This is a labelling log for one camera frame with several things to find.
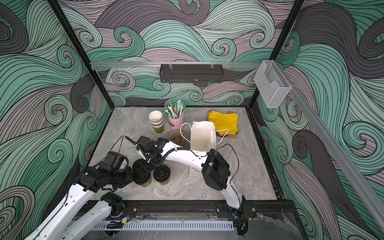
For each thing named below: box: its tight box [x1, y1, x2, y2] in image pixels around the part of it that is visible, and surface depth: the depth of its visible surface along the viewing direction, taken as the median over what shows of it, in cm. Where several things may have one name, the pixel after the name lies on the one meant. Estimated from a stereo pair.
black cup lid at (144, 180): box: [134, 172, 151, 185], surface depth 74 cm
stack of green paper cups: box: [148, 110, 165, 134], surface depth 97 cm
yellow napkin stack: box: [208, 110, 239, 136], surface depth 109 cm
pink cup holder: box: [168, 114, 184, 130], surface depth 99 cm
